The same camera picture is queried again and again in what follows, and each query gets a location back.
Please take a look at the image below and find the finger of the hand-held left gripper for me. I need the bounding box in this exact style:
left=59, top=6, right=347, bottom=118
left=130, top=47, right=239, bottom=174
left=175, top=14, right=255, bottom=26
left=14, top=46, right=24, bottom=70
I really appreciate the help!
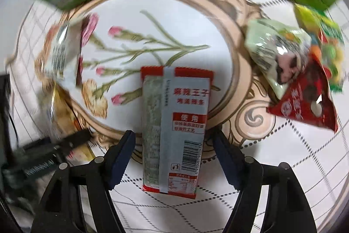
left=23, top=128, right=92, bottom=160
left=0, top=75, right=14, bottom=157

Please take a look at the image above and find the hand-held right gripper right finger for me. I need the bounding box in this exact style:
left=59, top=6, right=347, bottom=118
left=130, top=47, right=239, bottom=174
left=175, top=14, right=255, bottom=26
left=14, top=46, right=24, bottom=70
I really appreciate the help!
left=213, top=131, right=318, bottom=233

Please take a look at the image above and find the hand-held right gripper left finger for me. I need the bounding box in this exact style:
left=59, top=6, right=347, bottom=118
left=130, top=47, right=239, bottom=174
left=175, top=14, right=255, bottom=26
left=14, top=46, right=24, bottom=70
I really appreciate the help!
left=30, top=130, right=136, bottom=233

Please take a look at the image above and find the clear yellow-edged snack packet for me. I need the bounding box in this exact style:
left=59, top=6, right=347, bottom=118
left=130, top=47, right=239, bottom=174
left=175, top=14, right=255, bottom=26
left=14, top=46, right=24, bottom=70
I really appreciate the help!
left=46, top=84, right=96, bottom=161

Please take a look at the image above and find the red and white snack packet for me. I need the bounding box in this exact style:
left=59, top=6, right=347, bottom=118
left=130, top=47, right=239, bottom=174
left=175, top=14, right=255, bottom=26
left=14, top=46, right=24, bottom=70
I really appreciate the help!
left=140, top=66, right=214, bottom=200

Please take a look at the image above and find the clear grey snack packet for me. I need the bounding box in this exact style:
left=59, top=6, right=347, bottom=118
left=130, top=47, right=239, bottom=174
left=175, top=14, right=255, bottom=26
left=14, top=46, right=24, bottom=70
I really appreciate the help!
left=41, top=14, right=99, bottom=87

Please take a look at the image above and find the red triangular snack packet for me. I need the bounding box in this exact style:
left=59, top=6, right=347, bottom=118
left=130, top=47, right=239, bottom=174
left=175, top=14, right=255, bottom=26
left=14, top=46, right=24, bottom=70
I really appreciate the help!
left=267, top=54, right=339, bottom=133

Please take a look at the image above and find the pale green cow packet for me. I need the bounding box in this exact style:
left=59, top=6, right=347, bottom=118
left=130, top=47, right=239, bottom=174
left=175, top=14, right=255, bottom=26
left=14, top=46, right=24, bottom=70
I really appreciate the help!
left=244, top=18, right=312, bottom=100

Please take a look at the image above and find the white floral printed blanket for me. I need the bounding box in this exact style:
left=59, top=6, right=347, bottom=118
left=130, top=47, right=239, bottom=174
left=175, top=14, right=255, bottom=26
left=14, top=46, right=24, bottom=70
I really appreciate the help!
left=4, top=0, right=349, bottom=233

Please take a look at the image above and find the green candy packet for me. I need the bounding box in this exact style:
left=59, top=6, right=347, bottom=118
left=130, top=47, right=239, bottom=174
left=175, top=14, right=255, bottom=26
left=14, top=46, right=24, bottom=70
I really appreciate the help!
left=294, top=3, right=346, bottom=92

